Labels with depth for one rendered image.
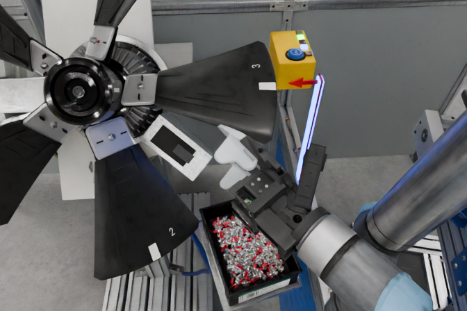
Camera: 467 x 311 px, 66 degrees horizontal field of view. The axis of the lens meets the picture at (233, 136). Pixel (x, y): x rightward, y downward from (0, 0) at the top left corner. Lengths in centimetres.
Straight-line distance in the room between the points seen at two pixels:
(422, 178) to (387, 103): 144
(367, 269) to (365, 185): 166
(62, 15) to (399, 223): 85
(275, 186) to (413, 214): 18
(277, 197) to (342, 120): 141
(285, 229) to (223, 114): 26
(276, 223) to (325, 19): 111
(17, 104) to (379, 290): 77
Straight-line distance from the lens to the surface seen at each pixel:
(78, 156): 99
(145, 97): 69
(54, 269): 194
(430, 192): 48
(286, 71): 97
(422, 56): 179
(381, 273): 47
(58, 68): 69
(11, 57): 82
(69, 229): 202
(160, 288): 167
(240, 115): 66
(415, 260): 171
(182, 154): 80
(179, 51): 139
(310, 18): 148
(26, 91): 90
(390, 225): 55
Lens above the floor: 162
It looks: 47 degrees down
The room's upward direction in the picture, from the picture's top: straight up
